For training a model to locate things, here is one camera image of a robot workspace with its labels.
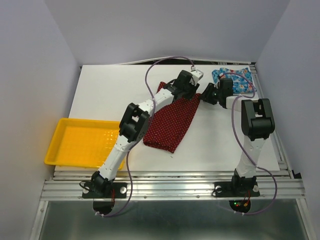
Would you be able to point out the blue floral folded skirt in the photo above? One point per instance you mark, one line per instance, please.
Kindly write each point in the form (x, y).
(242, 79)

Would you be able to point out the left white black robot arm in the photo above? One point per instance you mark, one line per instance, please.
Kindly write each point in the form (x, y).
(135, 123)

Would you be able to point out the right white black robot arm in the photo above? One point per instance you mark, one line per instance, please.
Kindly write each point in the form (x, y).
(252, 124)

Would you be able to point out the red polka dot skirt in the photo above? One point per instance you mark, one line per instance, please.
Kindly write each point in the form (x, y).
(171, 123)

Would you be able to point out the aluminium frame rail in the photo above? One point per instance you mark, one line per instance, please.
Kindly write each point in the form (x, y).
(170, 185)

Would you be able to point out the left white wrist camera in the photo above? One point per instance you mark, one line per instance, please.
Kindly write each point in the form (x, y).
(197, 75)

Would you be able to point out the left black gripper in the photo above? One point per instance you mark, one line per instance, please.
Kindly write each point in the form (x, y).
(193, 89)

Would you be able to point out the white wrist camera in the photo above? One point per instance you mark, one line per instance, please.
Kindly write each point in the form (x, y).
(197, 75)
(217, 83)

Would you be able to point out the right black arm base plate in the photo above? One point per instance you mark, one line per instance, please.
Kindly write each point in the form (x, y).
(226, 189)

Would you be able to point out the yellow plastic tray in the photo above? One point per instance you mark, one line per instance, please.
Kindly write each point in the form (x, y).
(81, 143)

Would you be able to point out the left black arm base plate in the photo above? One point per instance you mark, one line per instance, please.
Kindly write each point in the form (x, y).
(118, 191)

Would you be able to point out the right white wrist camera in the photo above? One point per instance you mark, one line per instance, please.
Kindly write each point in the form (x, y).
(217, 83)

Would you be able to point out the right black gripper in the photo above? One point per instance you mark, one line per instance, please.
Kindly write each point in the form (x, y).
(205, 96)

